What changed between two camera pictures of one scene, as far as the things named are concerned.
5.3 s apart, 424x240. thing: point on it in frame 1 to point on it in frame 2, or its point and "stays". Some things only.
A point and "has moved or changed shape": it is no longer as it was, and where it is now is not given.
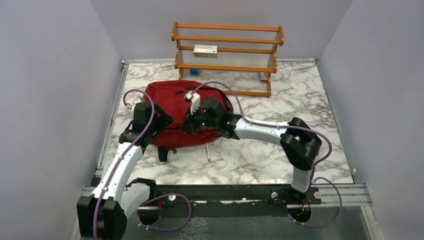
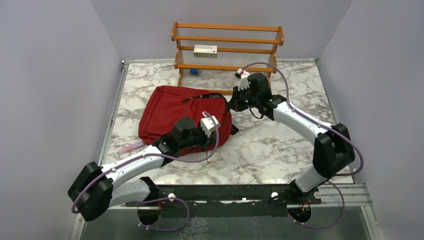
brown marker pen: (208, 152) stays
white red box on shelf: (205, 51) stays
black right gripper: (189, 123) to (235, 103)
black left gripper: (164, 120) to (208, 142)
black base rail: (230, 201) stays
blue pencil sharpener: (194, 72) stays
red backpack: (168, 136) has moved or changed shape
